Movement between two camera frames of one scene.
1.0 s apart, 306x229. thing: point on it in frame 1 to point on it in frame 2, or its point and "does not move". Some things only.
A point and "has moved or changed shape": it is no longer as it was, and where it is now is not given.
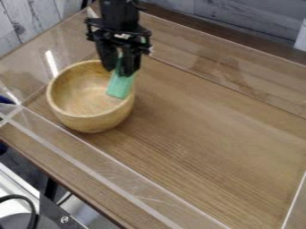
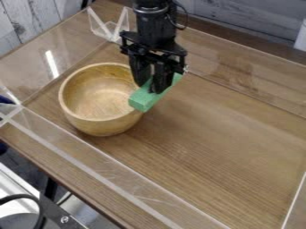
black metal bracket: (51, 209) does not move
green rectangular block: (120, 85) to (143, 98)
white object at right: (299, 42) does not move
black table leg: (51, 190) does not move
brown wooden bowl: (77, 100) has moved or changed shape
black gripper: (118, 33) to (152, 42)
